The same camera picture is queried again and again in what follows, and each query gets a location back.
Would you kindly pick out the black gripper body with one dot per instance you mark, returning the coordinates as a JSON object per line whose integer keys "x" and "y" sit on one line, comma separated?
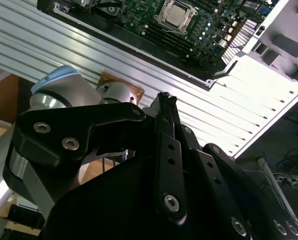
{"x": 108, "y": 207}

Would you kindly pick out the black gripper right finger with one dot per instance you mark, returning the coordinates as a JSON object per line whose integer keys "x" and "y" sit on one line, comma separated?
{"x": 251, "y": 200}

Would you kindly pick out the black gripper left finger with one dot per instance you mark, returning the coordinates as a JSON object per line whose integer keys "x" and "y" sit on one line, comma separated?
{"x": 29, "y": 140}

